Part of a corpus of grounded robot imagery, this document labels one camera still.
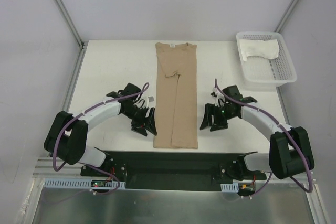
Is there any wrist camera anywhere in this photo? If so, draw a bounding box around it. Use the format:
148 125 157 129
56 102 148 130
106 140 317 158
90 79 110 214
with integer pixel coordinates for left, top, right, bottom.
211 88 225 107
136 96 155 108

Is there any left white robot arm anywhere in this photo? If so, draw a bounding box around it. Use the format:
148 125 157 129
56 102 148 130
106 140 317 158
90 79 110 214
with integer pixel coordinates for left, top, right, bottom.
44 83 157 176

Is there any beige t shirt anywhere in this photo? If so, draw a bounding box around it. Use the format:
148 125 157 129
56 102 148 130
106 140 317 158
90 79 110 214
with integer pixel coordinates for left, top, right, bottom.
153 42 198 149

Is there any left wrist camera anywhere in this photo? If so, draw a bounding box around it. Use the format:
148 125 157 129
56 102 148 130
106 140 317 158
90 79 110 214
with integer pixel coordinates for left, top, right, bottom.
136 96 155 108

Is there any left aluminium frame post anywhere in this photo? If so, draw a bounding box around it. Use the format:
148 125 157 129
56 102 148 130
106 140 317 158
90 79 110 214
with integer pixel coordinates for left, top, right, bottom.
39 0 87 49

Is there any aluminium front rail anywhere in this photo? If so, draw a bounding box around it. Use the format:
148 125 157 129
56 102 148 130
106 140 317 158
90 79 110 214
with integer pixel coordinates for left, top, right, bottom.
33 157 316 184

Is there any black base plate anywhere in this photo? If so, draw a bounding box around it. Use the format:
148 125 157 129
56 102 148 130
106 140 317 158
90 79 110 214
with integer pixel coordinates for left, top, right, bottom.
80 149 267 192

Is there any right white cable duct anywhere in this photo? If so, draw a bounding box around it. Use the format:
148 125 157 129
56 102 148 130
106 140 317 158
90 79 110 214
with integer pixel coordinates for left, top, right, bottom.
220 183 239 193

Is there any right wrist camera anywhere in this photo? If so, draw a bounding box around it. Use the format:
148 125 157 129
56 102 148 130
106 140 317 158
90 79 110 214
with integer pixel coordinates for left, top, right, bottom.
211 88 225 107

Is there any rolled white t shirt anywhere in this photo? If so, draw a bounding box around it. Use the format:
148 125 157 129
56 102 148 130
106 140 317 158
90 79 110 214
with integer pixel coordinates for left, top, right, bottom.
239 39 279 61

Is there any white plastic basket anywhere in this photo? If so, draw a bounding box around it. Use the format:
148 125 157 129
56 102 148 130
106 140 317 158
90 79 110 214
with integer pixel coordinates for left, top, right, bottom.
236 31 297 89

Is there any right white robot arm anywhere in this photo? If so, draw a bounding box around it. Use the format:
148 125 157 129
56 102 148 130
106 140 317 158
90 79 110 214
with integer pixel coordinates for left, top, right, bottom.
200 86 315 180

